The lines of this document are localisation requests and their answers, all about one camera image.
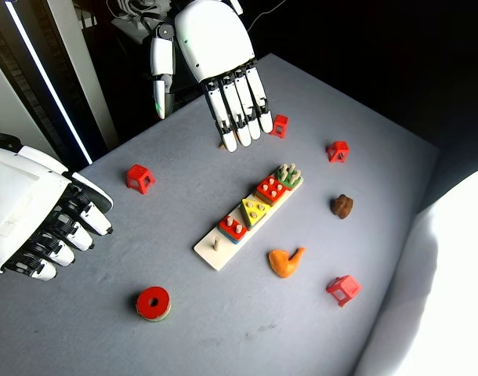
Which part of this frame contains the red toy stool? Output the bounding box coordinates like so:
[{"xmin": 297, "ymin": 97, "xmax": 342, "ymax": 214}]
[
  {"xmin": 325, "ymin": 274, "xmax": 363, "ymax": 308},
  {"xmin": 326, "ymin": 140, "xmax": 350, "ymax": 164},
  {"xmin": 269, "ymin": 114, "xmax": 290, "ymax": 139},
  {"xmin": 125, "ymin": 164, "xmax": 157, "ymax": 196}
]

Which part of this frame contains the grey table cloth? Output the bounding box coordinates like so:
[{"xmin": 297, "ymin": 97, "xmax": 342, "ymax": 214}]
[{"xmin": 0, "ymin": 52, "xmax": 440, "ymax": 376}]

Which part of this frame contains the grey device with cables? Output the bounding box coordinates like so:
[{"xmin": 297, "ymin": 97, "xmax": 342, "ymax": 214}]
[{"xmin": 105, "ymin": 0, "xmax": 177, "ymax": 45}]

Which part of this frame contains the thin white cable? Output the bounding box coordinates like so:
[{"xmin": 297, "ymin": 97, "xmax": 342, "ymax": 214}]
[{"xmin": 246, "ymin": 0, "xmax": 288, "ymax": 31}]

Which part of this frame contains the red round ring block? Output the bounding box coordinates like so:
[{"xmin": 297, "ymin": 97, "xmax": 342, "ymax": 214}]
[{"xmin": 135, "ymin": 286, "xmax": 172, "ymax": 323}]

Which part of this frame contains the brown toy food lump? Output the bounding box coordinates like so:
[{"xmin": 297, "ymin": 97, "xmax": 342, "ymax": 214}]
[{"xmin": 330, "ymin": 193, "xmax": 354, "ymax": 220}]

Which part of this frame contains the white post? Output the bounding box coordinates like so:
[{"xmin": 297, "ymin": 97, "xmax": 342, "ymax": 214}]
[{"xmin": 45, "ymin": 0, "xmax": 121, "ymax": 150}]

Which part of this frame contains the white cloth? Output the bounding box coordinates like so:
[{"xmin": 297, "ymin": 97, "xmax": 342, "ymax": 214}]
[{"xmin": 352, "ymin": 163, "xmax": 478, "ymax": 376}]

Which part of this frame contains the wooden shape sorter board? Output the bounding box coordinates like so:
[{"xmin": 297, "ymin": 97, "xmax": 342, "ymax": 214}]
[{"xmin": 193, "ymin": 174, "xmax": 305, "ymax": 272}]

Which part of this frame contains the orange toy chicken drumstick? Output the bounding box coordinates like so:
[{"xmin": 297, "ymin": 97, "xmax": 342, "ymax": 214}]
[{"xmin": 267, "ymin": 246, "xmax": 306, "ymax": 280}]

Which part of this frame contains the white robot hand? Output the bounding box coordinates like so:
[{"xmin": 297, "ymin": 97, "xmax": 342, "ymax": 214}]
[
  {"xmin": 0, "ymin": 145, "xmax": 114, "ymax": 281},
  {"xmin": 150, "ymin": 0, "xmax": 274, "ymax": 154}
]

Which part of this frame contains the white panel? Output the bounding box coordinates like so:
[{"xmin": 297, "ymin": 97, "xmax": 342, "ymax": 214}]
[{"xmin": 0, "ymin": 49, "xmax": 64, "ymax": 160}]

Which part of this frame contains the white light strip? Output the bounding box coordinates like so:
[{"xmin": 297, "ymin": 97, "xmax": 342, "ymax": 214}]
[{"xmin": 3, "ymin": 0, "xmax": 94, "ymax": 166}]

